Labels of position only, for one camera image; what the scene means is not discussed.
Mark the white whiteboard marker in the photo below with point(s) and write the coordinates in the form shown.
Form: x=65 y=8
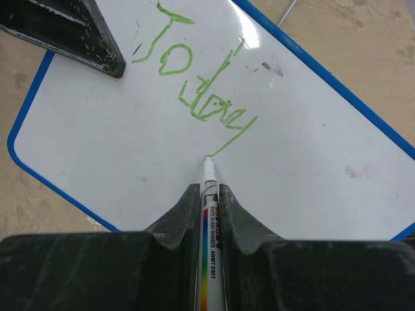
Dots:
x=210 y=279

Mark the wire whiteboard stand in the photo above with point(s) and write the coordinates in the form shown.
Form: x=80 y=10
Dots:
x=286 y=12

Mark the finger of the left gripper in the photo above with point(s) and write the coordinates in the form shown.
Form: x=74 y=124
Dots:
x=74 y=29

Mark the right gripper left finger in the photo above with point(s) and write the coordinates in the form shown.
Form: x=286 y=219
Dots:
x=153 y=269

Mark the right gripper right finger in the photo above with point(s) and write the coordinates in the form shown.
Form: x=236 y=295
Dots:
x=263 y=271

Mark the blue framed whiteboard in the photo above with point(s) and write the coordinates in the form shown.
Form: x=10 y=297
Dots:
x=300 y=152

